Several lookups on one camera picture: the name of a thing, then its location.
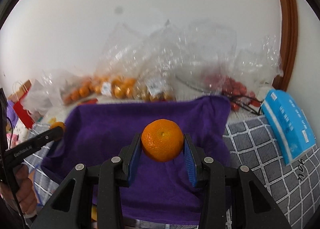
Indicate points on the clear bag of oranges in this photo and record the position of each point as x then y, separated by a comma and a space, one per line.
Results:
65, 88

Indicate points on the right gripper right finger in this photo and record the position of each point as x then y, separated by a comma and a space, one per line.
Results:
224, 188

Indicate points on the clear bag of kumquats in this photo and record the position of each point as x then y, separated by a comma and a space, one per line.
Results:
134, 66

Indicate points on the white plastic bag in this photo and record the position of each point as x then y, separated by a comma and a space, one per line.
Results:
36, 102

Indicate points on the oval orange kumquat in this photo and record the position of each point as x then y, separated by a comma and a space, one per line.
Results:
58, 124

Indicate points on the red paper shopping bag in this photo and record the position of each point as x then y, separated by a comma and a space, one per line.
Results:
16, 97

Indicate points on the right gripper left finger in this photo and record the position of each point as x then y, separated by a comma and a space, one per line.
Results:
71, 204

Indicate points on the clear bag red fruits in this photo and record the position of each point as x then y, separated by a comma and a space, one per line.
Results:
217, 66

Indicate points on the blue tissue pack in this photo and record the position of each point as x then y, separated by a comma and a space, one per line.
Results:
289, 124

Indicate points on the bumpy orange tangerine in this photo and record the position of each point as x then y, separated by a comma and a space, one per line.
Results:
162, 140

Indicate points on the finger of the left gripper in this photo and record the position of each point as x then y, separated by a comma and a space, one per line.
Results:
15, 156

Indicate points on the person's left hand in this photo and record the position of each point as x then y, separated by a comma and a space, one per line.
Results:
25, 195

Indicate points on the fruit printed carton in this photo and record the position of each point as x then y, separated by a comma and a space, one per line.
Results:
61, 113

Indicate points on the brown wooden door frame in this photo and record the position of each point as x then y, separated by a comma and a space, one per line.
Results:
289, 41

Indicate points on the smooth orange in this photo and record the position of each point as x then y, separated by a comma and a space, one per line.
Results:
94, 213

